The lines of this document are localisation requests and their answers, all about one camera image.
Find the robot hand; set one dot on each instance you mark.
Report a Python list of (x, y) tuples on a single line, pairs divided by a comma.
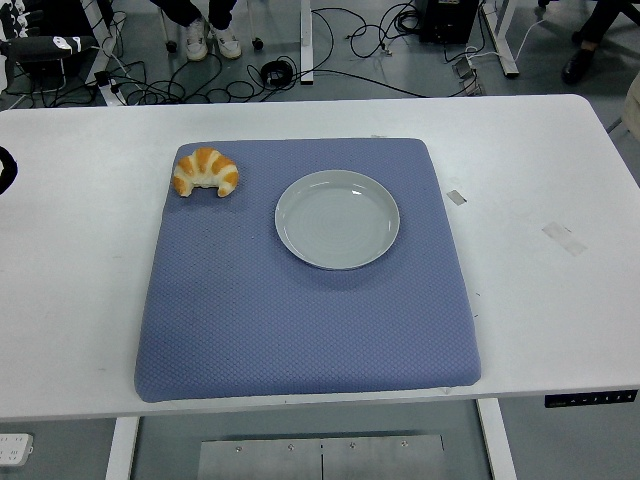
[(47, 47)]

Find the croissant bread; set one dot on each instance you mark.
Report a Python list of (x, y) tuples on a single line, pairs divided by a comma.
[(206, 167)]

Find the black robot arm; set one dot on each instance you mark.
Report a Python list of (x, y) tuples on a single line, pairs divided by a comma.
[(6, 170)]

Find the grey round plate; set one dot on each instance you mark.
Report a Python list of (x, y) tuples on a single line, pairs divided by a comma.
[(337, 220)]

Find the grey metal plate with screws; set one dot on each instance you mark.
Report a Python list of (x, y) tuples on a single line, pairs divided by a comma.
[(320, 460)]

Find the white power strip with plugs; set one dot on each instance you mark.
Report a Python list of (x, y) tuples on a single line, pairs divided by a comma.
[(112, 92)]

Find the person's leg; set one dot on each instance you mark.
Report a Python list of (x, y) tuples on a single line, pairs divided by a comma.
[(222, 11), (180, 10), (605, 20)]

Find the person's white shoe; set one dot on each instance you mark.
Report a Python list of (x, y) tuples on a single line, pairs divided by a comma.
[(228, 42), (196, 42)]

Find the white desk leg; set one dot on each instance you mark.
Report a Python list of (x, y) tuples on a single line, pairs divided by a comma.
[(505, 40), (306, 40)]

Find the blue quilted mat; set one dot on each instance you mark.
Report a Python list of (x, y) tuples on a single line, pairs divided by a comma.
[(300, 325)]

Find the black equipment box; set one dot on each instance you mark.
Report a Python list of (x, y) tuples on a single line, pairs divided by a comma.
[(447, 20)]

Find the white table leg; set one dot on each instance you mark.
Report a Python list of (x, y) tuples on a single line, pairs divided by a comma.
[(121, 447), (497, 440)]

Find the small grey tape piece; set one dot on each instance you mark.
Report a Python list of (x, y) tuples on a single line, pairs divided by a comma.
[(456, 197)]

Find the person's black shoe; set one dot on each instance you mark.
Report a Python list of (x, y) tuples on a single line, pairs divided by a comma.
[(577, 65)]

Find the clear tape strip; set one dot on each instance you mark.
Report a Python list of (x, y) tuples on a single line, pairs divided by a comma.
[(564, 238)]

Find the beige object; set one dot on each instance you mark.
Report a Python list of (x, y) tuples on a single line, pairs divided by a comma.
[(632, 102)]

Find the black table control panel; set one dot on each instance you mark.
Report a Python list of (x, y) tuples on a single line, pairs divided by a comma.
[(590, 400)]

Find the white desk frame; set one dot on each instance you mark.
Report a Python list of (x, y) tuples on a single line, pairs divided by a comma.
[(102, 30)]

